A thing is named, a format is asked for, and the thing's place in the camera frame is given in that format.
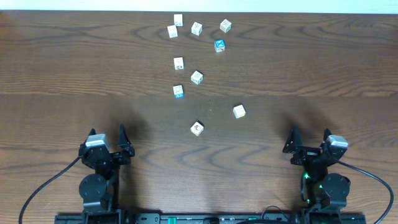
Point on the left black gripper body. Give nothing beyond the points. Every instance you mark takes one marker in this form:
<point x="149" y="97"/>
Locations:
<point x="109" y="154"/>

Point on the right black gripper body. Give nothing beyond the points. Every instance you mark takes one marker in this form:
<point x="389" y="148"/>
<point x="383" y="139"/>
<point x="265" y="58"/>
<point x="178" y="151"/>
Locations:
<point x="306" y="155"/>

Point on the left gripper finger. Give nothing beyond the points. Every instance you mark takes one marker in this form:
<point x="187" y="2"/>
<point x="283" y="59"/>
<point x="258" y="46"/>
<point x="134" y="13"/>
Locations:
<point x="92" y="132"/>
<point x="124" y="142"/>

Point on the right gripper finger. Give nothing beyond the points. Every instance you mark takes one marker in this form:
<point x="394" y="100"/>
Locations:
<point x="326" y="134"/>
<point x="294" y="139"/>

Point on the plain cream wooden block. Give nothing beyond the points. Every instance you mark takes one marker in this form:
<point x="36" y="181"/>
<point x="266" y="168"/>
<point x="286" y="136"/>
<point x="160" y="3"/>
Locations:
<point x="239" y="111"/>

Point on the wooden block red picture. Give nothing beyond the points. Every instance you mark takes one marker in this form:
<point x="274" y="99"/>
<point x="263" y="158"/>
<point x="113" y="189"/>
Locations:
<point x="197" y="128"/>

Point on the wooden block blue side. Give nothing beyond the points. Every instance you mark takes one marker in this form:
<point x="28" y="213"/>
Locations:
<point x="178" y="91"/>

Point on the wooden block teal side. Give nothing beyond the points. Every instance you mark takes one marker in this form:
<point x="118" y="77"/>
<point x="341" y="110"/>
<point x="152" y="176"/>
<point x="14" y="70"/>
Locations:
<point x="197" y="77"/>

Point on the blue top wooden block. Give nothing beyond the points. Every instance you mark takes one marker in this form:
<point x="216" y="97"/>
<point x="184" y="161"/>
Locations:
<point x="219" y="45"/>

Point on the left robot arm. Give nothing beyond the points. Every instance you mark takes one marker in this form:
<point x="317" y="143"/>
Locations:
<point x="100" y="190"/>

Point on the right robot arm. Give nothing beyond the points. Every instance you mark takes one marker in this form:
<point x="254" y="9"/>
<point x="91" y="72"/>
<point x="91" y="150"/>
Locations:
<point x="325" y="193"/>

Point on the wooden block yellow side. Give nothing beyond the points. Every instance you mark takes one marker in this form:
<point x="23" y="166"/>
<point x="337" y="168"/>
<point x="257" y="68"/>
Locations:
<point x="178" y="63"/>

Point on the wooden block red side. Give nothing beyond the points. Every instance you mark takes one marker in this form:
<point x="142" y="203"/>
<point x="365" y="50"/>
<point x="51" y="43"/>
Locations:
<point x="172" y="30"/>

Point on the wooden block number three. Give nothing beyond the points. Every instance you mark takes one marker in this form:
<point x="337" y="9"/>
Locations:
<point x="196" y="28"/>

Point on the wooden block top back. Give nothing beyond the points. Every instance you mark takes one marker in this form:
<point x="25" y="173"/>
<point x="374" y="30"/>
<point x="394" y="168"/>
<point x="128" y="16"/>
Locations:
<point x="178" y="20"/>

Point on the wooden block far right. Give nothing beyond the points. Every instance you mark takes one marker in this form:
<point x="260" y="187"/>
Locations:
<point x="225" y="26"/>

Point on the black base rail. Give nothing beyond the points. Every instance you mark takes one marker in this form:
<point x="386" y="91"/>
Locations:
<point x="155" y="218"/>

